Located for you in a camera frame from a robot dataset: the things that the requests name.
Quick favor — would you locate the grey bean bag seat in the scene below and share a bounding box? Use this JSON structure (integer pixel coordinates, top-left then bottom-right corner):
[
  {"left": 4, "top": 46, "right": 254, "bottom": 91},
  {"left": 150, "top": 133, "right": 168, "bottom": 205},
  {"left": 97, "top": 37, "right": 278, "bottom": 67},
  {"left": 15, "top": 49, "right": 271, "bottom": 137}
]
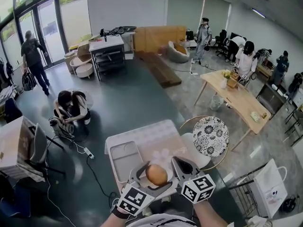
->
[{"left": 167, "top": 40, "right": 191, "bottom": 64}]

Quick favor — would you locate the long ceiling light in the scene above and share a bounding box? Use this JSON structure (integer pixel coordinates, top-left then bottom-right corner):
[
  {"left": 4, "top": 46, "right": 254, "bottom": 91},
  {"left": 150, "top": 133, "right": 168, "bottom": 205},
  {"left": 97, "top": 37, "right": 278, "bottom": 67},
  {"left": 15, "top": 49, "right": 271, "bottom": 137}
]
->
[{"left": 251, "top": 8, "right": 267, "bottom": 19}]

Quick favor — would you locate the round white side table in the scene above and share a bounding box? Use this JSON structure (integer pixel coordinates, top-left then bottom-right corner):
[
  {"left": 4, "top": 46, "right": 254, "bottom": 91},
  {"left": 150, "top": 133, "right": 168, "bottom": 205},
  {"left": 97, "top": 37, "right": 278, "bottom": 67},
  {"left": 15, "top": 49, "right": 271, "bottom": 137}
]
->
[
  {"left": 75, "top": 63, "right": 94, "bottom": 79},
  {"left": 70, "top": 55, "right": 93, "bottom": 68}
]

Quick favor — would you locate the person's right forearm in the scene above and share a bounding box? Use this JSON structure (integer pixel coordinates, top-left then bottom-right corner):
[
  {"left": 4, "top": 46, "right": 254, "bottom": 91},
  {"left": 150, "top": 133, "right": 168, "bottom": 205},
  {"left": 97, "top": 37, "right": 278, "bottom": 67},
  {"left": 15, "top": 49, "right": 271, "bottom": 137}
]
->
[{"left": 193, "top": 200, "right": 230, "bottom": 227}]

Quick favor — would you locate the large yellow wooden board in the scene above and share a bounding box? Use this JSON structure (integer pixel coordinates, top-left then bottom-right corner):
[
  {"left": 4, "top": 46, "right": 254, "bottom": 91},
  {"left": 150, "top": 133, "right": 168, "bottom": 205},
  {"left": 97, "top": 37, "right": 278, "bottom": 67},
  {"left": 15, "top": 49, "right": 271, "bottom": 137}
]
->
[{"left": 133, "top": 25, "right": 188, "bottom": 54}]

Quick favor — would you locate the white top metal rack desk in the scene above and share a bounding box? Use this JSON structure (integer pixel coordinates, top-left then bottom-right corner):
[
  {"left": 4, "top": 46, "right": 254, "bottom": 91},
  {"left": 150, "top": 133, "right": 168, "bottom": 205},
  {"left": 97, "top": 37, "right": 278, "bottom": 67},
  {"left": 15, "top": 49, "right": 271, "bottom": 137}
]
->
[{"left": 89, "top": 34, "right": 126, "bottom": 82}]

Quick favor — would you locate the table with pale patterned cloth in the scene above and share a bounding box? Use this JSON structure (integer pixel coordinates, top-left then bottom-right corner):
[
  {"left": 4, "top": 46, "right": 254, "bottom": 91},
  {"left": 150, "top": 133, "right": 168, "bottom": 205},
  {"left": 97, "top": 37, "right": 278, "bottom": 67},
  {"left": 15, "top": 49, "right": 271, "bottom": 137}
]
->
[{"left": 105, "top": 119, "right": 189, "bottom": 200}]

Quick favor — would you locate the glass double door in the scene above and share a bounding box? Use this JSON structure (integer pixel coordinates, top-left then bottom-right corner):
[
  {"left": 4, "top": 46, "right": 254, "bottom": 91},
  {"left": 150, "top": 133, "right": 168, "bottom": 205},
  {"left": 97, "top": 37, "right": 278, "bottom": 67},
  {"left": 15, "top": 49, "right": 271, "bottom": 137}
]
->
[{"left": 16, "top": 0, "right": 69, "bottom": 68}]

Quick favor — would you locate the gold frame round stool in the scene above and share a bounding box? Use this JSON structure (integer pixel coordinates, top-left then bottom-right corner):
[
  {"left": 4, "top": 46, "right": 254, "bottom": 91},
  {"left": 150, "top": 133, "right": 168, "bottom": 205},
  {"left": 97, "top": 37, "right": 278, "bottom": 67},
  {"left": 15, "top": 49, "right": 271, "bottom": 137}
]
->
[{"left": 179, "top": 115, "right": 230, "bottom": 172}]

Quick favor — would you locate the dark grey cabinet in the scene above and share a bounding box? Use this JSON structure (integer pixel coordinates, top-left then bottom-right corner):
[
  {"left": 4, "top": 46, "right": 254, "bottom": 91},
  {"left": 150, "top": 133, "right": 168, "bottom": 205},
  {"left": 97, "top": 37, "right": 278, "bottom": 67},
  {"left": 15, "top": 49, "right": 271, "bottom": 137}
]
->
[{"left": 256, "top": 81, "right": 289, "bottom": 121}]

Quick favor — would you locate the person's left forearm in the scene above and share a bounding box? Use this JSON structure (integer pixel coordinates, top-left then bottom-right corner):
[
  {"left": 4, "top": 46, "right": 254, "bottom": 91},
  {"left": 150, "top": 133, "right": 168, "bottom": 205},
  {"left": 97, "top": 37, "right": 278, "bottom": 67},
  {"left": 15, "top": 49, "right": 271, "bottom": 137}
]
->
[{"left": 100, "top": 197, "right": 130, "bottom": 227}]

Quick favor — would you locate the person's white shirt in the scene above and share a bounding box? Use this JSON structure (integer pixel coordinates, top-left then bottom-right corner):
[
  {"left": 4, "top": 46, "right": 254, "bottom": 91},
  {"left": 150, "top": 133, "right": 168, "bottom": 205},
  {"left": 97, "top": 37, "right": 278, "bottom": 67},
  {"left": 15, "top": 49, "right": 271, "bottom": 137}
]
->
[{"left": 126, "top": 212, "right": 197, "bottom": 227}]

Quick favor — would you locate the white plate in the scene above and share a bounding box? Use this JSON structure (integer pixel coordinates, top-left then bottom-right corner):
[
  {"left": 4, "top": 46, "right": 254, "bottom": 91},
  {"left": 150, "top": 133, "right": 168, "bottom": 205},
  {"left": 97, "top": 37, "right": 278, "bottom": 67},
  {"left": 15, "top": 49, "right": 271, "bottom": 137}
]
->
[{"left": 163, "top": 166, "right": 177, "bottom": 183}]

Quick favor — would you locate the black power cable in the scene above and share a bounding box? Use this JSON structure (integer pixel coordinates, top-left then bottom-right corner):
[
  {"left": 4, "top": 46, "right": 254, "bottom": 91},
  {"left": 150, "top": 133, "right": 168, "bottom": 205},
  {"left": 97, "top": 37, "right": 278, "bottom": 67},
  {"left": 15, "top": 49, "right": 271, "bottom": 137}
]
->
[{"left": 85, "top": 157, "right": 118, "bottom": 208}]

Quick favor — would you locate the open cardboard box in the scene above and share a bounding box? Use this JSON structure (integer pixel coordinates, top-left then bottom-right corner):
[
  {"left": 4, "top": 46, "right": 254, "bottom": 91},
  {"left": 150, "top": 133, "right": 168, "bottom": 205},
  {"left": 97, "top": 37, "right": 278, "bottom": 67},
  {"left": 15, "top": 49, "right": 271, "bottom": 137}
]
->
[{"left": 63, "top": 39, "right": 93, "bottom": 73}]

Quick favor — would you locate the grey machine with hose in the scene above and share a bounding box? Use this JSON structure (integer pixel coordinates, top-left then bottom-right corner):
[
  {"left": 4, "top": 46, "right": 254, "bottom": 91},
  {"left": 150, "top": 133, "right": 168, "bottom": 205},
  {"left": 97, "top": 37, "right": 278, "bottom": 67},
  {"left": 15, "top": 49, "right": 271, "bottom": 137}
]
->
[{"left": 48, "top": 116, "right": 75, "bottom": 137}]

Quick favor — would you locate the white mesh waste bin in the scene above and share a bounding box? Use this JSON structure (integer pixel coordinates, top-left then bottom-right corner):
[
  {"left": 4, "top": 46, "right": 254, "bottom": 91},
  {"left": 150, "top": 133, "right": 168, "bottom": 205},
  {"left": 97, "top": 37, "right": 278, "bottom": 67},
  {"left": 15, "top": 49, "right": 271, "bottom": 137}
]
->
[{"left": 210, "top": 94, "right": 224, "bottom": 112}]

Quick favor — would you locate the grey plastic tray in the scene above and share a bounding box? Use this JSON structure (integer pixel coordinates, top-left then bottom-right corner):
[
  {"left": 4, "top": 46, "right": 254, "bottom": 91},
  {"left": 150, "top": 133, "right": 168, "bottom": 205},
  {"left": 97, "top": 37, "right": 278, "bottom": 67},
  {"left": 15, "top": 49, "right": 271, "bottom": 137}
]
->
[{"left": 109, "top": 140, "right": 144, "bottom": 183}]

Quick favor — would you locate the black metal rack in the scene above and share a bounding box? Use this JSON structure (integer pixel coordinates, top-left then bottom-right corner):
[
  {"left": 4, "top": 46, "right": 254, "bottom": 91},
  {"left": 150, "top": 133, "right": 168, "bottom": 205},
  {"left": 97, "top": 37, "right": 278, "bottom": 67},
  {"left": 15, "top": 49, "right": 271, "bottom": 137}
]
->
[{"left": 227, "top": 162, "right": 269, "bottom": 221}]

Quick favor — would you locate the stack of brown wooden planks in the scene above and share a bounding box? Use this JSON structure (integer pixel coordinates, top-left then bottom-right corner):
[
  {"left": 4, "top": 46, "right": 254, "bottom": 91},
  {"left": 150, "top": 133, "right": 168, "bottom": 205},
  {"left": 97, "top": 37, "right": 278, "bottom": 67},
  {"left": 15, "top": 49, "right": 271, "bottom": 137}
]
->
[{"left": 139, "top": 51, "right": 183, "bottom": 89}]

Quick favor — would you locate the vase with yellow flowers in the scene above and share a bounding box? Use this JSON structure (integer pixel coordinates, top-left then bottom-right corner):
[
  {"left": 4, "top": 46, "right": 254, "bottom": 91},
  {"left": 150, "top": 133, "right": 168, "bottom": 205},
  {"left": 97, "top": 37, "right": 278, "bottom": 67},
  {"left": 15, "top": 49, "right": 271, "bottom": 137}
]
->
[{"left": 220, "top": 69, "right": 232, "bottom": 90}]

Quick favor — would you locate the brown round bread food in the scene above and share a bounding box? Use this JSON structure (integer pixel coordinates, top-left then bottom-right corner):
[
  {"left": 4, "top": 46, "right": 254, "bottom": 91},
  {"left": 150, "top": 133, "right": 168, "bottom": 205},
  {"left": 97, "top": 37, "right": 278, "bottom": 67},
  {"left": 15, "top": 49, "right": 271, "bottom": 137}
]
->
[{"left": 145, "top": 164, "right": 169, "bottom": 187}]

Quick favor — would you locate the white paper bag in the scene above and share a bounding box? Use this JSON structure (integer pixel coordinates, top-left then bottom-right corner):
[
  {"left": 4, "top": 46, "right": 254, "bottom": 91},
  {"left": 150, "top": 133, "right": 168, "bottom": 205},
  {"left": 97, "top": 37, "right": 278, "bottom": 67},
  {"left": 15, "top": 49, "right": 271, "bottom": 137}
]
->
[{"left": 252, "top": 158, "right": 289, "bottom": 219}]

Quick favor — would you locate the small wooden box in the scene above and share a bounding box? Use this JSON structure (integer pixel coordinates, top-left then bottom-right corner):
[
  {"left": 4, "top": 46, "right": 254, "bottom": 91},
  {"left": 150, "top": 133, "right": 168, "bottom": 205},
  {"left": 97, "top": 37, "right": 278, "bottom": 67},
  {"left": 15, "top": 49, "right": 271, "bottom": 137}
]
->
[{"left": 226, "top": 72, "right": 239, "bottom": 89}]

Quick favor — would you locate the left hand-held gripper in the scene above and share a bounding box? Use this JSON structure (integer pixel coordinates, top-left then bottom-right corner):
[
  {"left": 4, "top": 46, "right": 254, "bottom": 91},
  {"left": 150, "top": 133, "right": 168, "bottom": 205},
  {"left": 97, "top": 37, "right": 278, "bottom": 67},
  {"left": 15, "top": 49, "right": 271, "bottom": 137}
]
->
[{"left": 116, "top": 161, "right": 173, "bottom": 217}]

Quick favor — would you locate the white power strip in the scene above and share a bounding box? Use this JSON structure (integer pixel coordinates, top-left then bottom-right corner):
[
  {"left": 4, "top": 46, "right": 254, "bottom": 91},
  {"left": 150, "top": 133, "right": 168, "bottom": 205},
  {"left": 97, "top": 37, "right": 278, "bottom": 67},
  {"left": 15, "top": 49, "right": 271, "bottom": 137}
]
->
[{"left": 83, "top": 147, "right": 95, "bottom": 159}]

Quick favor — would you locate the black office chair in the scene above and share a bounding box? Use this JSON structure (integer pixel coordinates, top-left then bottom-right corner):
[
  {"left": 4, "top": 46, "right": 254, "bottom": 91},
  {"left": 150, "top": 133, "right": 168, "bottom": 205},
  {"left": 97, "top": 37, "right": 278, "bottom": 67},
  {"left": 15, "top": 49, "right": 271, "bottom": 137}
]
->
[{"left": 214, "top": 29, "right": 230, "bottom": 57}]

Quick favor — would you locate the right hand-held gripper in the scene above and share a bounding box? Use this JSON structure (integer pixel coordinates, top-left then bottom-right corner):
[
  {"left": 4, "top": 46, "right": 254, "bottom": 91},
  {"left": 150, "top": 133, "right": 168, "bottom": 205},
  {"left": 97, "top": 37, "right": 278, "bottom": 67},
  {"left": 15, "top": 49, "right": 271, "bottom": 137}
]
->
[{"left": 170, "top": 156, "right": 216, "bottom": 205}]

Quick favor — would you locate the light wooden table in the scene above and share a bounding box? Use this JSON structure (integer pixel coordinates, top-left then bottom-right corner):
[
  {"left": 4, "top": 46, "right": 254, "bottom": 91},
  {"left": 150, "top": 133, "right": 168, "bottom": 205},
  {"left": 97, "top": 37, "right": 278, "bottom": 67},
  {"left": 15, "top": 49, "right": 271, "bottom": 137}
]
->
[{"left": 193, "top": 70, "right": 272, "bottom": 151}]

